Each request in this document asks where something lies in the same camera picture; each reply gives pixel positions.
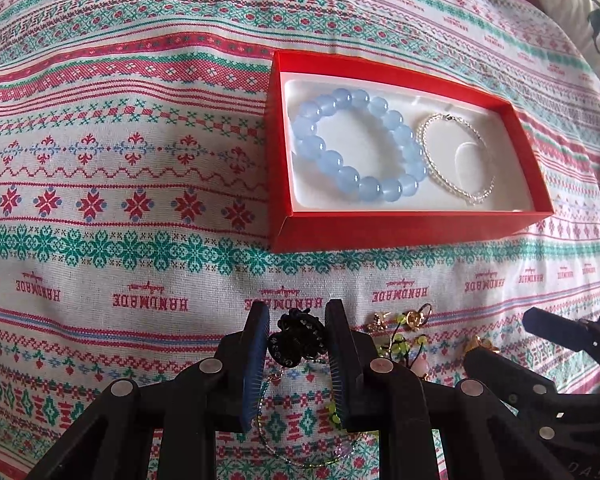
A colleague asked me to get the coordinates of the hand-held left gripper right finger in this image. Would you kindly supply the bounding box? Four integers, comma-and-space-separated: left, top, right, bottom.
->
324, 299, 581, 480

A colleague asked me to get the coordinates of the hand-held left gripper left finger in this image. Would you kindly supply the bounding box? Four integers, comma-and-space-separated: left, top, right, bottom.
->
25, 301, 272, 480

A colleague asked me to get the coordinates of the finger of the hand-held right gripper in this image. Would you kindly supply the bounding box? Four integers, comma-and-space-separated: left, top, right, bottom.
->
522, 306, 600, 361
462, 346, 600, 441

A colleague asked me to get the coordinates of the gold hair clip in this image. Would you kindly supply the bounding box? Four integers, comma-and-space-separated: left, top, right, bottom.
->
462, 336, 501, 361

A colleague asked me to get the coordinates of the black claw hair clip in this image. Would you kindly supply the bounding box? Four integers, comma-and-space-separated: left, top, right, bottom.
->
266, 312, 331, 368

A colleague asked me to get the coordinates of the green bead cord bracelet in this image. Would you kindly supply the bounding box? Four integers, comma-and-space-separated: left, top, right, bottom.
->
327, 310, 433, 423

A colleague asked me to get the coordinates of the thin dark seed bead bracelet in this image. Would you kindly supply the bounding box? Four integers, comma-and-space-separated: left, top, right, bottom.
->
252, 360, 351, 457

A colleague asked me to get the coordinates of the red jewelry box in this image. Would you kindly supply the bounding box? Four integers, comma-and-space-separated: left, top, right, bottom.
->
266, 50, 555, 255

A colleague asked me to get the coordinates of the patterned woven tablecloth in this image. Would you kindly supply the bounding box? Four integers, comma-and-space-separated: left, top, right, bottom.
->
0, 0, 600, 480

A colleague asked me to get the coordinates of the white deer print pillow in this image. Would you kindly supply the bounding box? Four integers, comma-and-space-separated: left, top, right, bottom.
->
530, 0, 600, 77

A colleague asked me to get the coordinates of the blue bead bracelet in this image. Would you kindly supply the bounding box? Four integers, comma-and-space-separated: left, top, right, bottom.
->
291, 87, 428, 206

